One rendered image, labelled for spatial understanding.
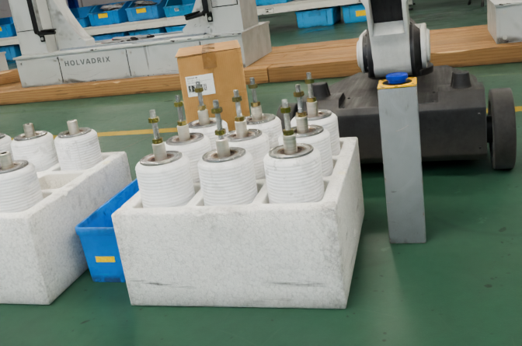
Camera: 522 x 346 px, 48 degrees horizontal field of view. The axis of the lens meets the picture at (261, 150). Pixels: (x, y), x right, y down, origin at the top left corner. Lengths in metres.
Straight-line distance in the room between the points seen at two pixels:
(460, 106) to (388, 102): 0.40
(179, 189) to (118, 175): 0.40
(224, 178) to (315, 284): 0.23
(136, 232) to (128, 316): 0.15
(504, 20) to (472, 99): 1.57
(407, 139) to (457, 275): 0.26
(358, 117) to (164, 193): 0.63
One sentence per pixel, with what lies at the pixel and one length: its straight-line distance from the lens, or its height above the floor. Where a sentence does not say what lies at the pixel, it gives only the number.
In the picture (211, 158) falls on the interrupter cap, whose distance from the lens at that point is 1.00.
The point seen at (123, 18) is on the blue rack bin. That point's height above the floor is 0.30.
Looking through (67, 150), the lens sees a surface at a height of 0.22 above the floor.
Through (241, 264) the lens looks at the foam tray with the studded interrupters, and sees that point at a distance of 1.00.
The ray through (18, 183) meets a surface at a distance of 1.19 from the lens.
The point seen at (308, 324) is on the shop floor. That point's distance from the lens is 0.98.
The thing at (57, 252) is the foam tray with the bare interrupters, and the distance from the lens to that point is 1.22.
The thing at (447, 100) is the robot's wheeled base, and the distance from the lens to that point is 1.48.
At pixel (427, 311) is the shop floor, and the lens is 1.00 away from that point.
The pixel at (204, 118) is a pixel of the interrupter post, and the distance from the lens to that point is 1.26.
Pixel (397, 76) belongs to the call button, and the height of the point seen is 0.33.
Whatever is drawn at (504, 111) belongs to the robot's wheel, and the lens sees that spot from 1.48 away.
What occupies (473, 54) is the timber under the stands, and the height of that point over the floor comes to 0.05.
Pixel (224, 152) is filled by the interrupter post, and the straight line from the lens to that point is 1.01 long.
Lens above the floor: 0.54
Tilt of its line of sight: 16 degrees down
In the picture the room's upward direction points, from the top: 8 degrees counter-clockwise
